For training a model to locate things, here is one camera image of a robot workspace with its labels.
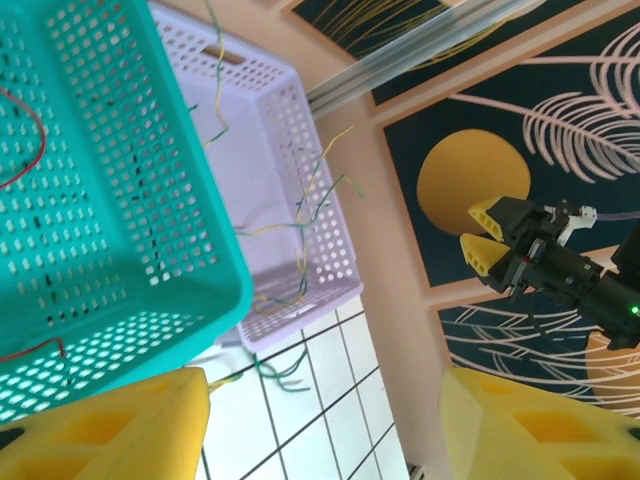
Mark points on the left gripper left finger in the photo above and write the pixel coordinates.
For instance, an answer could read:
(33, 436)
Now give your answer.
(100, 440)

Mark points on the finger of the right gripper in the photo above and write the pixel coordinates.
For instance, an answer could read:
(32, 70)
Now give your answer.
(492, 217)
(482, 255)

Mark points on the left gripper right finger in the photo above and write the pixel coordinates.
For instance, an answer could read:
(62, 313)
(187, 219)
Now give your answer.
(540, 440)

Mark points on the teal plastic basket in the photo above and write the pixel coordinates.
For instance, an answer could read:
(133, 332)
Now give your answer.
(150, 295)

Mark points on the purple plastic basket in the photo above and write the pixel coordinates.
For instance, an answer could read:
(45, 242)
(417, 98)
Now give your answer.
(260, 150)

